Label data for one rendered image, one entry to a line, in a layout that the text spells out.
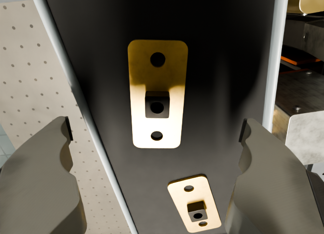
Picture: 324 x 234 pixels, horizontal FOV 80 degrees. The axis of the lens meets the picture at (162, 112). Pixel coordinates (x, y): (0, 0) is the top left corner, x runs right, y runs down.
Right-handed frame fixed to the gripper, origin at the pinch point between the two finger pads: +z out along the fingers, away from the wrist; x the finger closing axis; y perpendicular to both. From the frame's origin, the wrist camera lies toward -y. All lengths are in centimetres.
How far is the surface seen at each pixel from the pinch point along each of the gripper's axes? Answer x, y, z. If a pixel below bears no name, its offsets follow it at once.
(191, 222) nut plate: 3.9, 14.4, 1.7
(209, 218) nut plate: 5.7, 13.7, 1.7
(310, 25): 20.7, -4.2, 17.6
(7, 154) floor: -125, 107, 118
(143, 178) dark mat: -1.2, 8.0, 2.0
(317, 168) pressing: 33.3, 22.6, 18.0
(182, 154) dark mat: 2.3, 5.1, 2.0
